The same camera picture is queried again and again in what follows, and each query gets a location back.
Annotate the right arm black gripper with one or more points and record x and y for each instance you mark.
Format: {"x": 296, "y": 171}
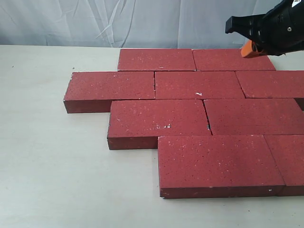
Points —
{"x": 277, "y": 32}

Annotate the right second-row red brick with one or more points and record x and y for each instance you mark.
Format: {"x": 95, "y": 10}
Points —
{"x": 273, "y": 84}

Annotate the right third-row red brick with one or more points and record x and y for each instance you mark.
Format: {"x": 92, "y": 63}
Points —
{"x": 273, "y": 116}

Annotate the front large red brick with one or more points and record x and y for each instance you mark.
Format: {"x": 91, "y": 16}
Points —
{"x": 217, "y": 166}

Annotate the white backdrop cloth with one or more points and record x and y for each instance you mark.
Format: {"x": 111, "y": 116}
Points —
{"x": 195, "y": 24}

